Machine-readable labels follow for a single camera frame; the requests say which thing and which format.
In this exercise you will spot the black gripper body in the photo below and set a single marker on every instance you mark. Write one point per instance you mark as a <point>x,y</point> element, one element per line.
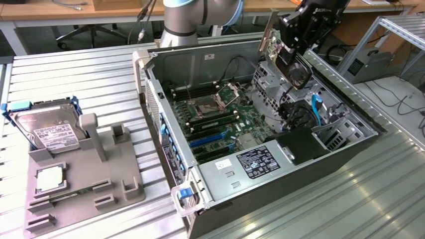
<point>327,10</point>

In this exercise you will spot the black NVIDIA graphics card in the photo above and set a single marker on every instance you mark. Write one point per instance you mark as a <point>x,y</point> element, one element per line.
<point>299,72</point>

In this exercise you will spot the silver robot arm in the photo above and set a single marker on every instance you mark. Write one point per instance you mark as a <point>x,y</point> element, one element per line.
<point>180,22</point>

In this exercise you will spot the silver drive cage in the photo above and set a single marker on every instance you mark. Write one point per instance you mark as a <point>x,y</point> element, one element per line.
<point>265,83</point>

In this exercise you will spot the grey control box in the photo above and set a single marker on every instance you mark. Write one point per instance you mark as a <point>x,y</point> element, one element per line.
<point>372,67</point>

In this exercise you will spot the silver socket cover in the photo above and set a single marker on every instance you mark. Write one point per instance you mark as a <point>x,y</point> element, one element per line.
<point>229,85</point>

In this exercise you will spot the black RAM slot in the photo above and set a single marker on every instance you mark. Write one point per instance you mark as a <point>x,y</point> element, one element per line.
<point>199,90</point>
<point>216,116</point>
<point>199,87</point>
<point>216,119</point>
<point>199,95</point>

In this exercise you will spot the green motherboard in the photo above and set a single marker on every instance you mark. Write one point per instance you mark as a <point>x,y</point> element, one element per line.
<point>245,119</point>

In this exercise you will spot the thin socket locking lever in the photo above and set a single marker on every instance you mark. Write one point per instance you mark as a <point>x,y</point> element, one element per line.
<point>189,93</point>

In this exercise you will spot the CPU socket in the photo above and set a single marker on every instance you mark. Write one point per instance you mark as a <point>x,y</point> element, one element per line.
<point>204,107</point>

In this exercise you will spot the silver chipset heatsink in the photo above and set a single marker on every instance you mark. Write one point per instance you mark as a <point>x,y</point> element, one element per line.
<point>247,142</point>

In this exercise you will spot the black plastic shroud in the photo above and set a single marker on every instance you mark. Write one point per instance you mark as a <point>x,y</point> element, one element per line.
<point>299,147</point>

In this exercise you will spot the PCIe x16 expansion slot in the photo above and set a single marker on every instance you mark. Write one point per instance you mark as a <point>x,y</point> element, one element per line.
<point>205,140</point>

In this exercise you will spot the long black expansion slot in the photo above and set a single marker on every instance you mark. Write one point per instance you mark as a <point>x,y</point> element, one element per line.
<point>216,155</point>
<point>212,150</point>

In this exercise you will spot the brown cardboard box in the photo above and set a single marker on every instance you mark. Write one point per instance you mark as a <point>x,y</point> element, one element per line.
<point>116,5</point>

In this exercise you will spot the black office chair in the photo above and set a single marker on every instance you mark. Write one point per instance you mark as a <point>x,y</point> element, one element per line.
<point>92,30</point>

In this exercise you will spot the grey power supply unit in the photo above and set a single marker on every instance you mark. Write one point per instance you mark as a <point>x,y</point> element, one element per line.
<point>225,184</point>

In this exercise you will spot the open black PC case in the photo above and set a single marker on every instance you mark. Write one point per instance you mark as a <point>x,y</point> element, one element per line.
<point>265,214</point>

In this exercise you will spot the long wooden desk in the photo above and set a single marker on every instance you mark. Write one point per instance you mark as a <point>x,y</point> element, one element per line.
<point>34,10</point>

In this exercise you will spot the silver hard disk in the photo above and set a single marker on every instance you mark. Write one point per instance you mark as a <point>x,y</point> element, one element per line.
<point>50,129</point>

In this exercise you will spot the grey parts rack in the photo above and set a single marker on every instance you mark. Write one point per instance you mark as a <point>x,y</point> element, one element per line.
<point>83,174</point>

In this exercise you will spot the blue disk caddy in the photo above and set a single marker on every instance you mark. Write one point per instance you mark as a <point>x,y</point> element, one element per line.
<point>20,106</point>

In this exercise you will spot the green RAM stick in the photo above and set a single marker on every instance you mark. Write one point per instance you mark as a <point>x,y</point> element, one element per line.
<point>72,193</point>

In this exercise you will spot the silver CPU chip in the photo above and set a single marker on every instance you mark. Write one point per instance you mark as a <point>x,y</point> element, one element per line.
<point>50,180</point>

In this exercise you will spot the aluminium frame rack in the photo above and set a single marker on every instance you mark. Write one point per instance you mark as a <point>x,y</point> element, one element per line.
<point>399,27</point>

